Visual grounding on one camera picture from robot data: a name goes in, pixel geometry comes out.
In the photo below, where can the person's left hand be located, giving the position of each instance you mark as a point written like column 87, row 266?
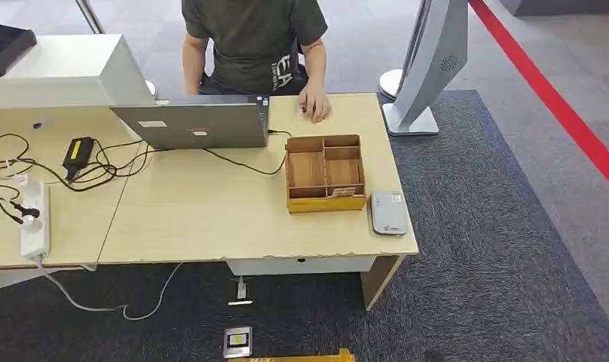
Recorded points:
column 314, row 105

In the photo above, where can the white red printed card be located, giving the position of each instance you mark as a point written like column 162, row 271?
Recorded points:
column 344, row 192

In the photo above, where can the wooden compartment box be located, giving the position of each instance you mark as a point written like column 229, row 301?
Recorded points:
column 325, row 172

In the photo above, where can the white round base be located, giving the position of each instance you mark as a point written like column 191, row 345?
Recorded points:
column 390, row 82

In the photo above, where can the person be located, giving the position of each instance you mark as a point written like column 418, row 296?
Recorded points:
column 254, row 45

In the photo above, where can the grey laptop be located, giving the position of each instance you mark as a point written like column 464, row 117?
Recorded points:
column 197, row 125

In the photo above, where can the white kiosk stand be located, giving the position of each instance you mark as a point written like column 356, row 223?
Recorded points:
column 429, row 65

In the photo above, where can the white flat router device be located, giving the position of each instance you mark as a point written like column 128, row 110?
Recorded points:
column 388, row 214

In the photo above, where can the white desk crossbeam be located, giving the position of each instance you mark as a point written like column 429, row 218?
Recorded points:
column 302, row 266

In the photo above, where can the wooden desk leg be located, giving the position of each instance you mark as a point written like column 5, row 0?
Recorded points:
column 378, row 282

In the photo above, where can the black power adapter yellow label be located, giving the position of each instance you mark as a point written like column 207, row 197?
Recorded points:
column 78, row 155

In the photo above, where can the metal pole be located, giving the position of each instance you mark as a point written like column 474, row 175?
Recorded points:
column 90, row 15

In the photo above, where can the silver floor socket box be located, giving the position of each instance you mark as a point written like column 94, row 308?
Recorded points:
column 237, row 342

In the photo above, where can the white monitor housing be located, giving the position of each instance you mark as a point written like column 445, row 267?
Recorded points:
column 67, row 70

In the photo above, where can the yellow floor marker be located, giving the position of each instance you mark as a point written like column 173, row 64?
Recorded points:
column 304, row 358

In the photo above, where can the white power strip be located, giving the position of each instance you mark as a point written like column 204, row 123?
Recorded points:
column 35, row 220

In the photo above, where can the black plug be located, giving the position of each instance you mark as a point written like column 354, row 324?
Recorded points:
column 29, row 212

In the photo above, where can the black device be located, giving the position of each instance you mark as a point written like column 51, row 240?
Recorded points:
column 4, row 47

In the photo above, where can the small white floor bracket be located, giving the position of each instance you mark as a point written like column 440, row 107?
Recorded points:
column 240, row 295

